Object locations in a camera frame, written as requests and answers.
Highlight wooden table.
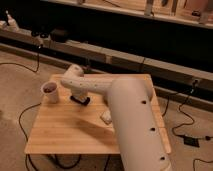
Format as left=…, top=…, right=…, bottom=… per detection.
left=25, top=74, right=171, bottom=154

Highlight black floor cable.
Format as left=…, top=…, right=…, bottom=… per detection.
left=0, top=46, right=83, bottom=171
left=162, top=79, right=213, bottom=171

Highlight white bottle on ledge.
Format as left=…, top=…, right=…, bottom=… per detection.
left=5, top=10, right=19, bottom=31

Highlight black floor cable right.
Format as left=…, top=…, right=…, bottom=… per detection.
left=162, top=79, right=213, bottom=171

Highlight black eraser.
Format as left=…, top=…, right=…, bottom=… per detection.
left=70, top=96, right=90, bottom=106

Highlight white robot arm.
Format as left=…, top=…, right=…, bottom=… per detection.
left=61, top=65, right=172, bottom=171

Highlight black device on ledge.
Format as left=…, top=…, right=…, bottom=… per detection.
left=50, top=29, right=68, bottom=42

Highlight small white toy object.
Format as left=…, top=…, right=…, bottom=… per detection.
left=100, top=110, right=112, bottom=125

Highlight black floor cable left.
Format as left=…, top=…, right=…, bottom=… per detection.
left=0, top=46, right=83, bottom=171

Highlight black power adapter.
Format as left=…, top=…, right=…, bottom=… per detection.
left=184, top=136, right=199, bottom=147

